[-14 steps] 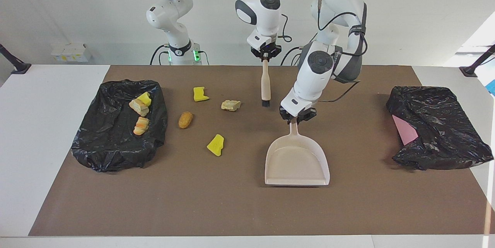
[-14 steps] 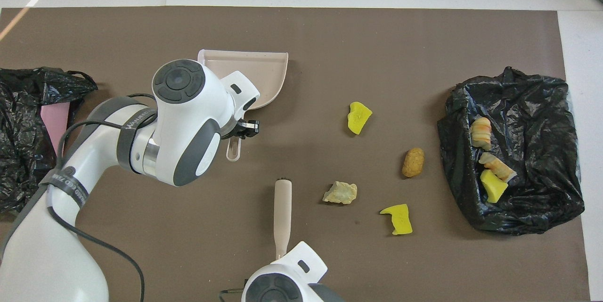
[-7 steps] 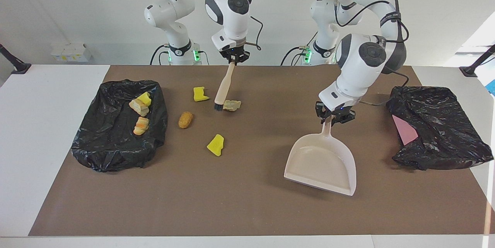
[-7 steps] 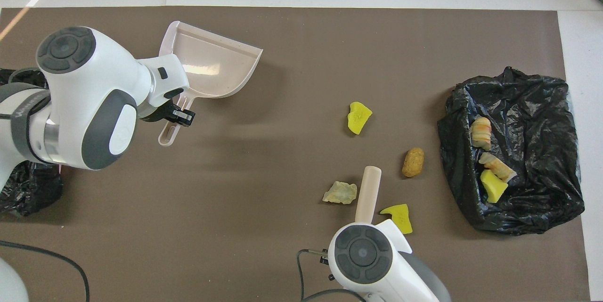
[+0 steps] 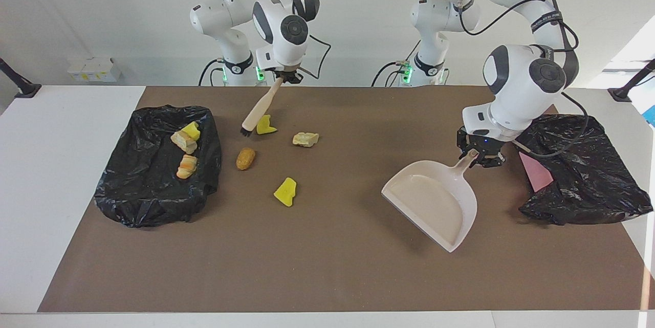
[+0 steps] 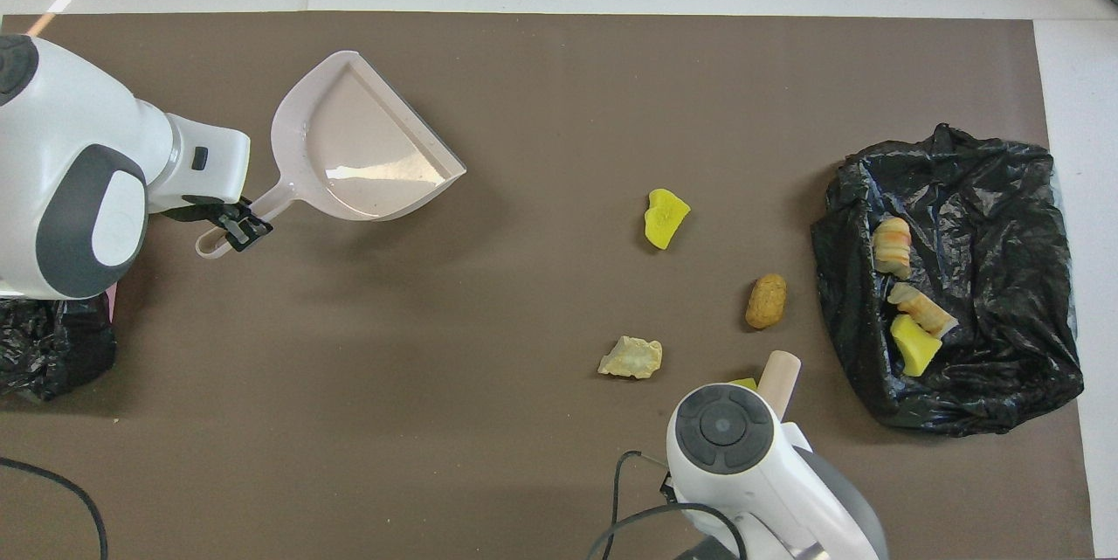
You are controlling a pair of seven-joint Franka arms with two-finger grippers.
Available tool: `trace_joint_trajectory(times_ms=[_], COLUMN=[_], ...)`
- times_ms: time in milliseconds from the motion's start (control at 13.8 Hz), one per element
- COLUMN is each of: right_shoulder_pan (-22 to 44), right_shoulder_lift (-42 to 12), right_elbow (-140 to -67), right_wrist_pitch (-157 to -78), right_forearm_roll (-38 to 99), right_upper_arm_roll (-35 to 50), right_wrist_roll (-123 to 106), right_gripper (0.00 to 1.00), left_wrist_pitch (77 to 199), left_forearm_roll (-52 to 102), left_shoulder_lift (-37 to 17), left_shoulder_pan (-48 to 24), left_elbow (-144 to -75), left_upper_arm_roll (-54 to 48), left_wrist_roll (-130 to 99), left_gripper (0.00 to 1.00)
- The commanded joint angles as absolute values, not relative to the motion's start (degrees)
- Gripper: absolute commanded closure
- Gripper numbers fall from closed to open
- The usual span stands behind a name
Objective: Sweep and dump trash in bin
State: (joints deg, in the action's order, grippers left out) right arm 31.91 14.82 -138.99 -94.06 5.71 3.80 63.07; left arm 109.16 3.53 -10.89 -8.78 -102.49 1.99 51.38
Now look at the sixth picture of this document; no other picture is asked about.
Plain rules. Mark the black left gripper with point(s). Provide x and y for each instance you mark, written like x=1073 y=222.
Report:
x=196 y=210

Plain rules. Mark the beige plastic dustpan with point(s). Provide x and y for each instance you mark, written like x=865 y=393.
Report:
x=358 y=149

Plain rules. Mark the beige foam rock chunk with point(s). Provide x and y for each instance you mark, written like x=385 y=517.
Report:
x=631 y=358
x=921 y=308

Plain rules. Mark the yellow sponge piece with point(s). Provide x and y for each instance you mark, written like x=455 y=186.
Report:
x=745 y=383
x=913 y=348
x=665 y=217

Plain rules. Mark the brown potato shaped bread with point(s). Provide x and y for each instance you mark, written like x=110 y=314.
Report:
x=766 y=301

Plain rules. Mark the beige hand brush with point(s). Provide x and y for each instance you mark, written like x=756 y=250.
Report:
x=779 y=376

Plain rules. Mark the striped croissant bread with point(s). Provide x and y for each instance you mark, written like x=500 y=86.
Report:
x=893 y=245

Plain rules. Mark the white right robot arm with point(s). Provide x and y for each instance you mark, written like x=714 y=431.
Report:
x=742 y=473

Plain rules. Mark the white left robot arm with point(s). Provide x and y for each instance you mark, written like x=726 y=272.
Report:
x=79 y=176

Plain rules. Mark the black trash bag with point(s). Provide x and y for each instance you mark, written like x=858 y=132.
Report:
x=52 y=342

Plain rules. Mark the black bag lined bin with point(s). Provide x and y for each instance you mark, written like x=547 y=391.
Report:
x=1004 y=237

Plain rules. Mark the brown table mat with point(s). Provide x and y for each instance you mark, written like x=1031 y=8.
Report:
x=559 y=88

